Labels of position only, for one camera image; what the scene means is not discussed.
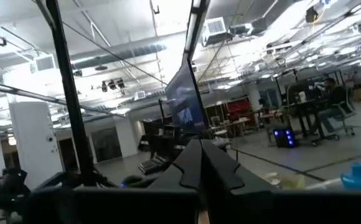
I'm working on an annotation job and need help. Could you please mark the grey office chair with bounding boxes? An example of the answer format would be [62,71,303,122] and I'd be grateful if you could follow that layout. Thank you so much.
[332,86,361,137]

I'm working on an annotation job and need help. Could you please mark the white pillar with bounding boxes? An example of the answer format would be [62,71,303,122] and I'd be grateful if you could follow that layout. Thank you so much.
[8,101,65,190]

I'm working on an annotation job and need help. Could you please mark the blue screen monitor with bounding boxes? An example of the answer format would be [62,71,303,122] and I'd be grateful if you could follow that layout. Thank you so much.
[164,57,211,135]

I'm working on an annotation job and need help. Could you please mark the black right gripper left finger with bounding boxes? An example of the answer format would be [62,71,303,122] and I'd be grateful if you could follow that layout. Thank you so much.
[148,139,204,224]

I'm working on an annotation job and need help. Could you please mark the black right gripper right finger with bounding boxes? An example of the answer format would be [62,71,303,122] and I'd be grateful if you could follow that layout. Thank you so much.
[200,139,276,224]

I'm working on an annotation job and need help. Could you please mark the black office desk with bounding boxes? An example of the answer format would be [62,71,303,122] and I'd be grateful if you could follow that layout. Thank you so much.
[288,98,340,147]

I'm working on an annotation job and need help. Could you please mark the black upright stand pole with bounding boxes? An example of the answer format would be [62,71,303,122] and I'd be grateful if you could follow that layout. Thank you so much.
[35,0,118,189]

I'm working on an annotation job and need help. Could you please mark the black computer tower blue lights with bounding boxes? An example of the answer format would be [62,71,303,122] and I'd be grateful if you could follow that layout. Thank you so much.
[273,126,298,149]

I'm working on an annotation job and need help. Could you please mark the white ceiling vent box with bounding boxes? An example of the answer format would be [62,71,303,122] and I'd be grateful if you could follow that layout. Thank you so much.
[29,54,57,75]
[202,17,234,47]

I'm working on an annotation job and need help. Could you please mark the grey ceiling duct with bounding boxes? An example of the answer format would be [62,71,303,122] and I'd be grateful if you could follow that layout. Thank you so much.
[70,43,168,70]

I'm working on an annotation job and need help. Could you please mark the clear bin with blue contents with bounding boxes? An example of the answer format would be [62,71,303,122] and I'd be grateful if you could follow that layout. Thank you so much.
[340,162,361,191]

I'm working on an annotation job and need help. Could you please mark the long ceiling light rail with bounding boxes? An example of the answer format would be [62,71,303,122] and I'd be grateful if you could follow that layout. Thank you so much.
[182,0,212,62]

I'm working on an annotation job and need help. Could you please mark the person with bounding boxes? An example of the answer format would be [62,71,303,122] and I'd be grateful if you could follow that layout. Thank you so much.
[316,77,348,134]

